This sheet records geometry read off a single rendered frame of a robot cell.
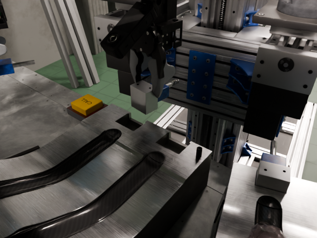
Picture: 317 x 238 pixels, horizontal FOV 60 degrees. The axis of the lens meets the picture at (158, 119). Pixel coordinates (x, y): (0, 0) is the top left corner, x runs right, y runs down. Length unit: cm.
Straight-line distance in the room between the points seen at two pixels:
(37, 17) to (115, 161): 264
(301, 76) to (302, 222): 34
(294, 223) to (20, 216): 39
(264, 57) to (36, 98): 64
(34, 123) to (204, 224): 50
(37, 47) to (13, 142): 239
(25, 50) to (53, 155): 251
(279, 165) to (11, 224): 42
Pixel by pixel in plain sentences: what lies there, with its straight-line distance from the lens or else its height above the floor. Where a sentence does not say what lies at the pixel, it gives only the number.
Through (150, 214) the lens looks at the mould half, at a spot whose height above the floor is 88.
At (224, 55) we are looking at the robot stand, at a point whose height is 90.
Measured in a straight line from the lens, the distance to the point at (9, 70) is 83.
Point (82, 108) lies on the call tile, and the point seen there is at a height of 84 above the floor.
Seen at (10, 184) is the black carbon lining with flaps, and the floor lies 91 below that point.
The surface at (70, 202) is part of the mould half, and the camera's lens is 44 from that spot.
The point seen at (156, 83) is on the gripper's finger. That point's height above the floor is 96.
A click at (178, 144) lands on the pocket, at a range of 54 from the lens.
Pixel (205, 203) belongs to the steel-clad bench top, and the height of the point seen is 80.
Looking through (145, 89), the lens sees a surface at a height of 94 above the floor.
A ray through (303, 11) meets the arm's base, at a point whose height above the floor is 105.
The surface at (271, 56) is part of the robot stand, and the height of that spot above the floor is 98.
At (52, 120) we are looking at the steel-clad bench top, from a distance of 78.
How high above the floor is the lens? 122
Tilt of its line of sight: 35 degrees down
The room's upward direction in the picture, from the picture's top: straight up
